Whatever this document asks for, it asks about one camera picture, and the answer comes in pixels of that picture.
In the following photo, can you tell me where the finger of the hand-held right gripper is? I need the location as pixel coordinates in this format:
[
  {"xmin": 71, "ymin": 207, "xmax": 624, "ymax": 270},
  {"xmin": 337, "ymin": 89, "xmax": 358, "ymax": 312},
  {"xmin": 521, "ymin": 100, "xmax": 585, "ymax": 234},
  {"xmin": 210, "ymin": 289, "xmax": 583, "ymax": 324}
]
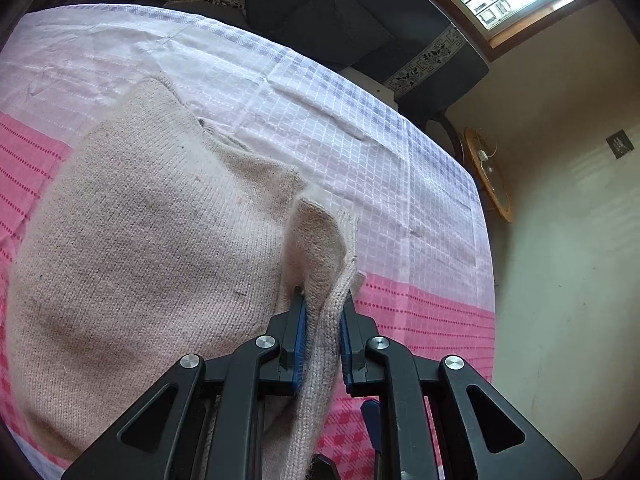
[{"xmin": 361, "ymin": 399, "xmax": 383, "ymax": 450}]

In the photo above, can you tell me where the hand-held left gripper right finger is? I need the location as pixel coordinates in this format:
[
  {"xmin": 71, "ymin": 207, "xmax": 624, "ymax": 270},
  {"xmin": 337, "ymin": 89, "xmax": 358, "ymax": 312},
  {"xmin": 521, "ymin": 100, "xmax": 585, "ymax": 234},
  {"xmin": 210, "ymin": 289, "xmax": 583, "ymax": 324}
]
[{"xmin": 339, "ymin": 296, "xmax": 583, "ymax": 480}]

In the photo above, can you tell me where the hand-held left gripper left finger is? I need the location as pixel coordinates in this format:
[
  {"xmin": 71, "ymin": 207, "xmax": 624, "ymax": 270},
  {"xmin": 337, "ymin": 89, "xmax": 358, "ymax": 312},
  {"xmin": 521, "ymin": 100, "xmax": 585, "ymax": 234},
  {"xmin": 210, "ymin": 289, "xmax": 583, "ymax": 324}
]
[{"xmin": 60, "ymin": 287, "xmax": 308, "ymax": 480}]

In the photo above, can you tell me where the beige knit sweater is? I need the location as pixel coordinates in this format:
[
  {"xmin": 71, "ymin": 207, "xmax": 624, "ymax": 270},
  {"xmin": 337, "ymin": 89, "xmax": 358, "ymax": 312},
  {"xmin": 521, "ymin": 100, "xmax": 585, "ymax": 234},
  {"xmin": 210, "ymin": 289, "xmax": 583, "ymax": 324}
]
[{"xmin": 7, "ymin": 76, "xmax": 366, "ymax": 480}]

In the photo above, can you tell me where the pink and white checked blanket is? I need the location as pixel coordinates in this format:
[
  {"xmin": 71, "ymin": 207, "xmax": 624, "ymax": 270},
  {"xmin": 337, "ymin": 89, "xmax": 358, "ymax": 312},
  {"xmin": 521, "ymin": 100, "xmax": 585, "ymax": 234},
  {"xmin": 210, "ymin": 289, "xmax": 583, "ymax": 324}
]
[{"xmin": 0, "ymin": 5, "xmax": 497, "ymax": 480}]

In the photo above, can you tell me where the round wooden table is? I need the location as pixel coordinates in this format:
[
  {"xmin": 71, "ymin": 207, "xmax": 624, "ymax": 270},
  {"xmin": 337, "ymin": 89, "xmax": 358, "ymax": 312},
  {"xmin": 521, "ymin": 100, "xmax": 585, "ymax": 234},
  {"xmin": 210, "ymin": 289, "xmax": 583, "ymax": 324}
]
[{"xmin": 462, "ymin": 127, "xmax": 515, "ymax": 222}]

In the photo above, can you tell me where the dark sofa with patterned trim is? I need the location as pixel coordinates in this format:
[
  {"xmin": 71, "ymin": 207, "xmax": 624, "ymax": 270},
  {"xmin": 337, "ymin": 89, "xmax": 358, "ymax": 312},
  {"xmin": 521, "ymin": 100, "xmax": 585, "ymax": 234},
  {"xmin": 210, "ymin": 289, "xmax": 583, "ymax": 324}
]
[{"xmin": 150, "ymin": 0, "xmax": 491, "ymax": 121}]

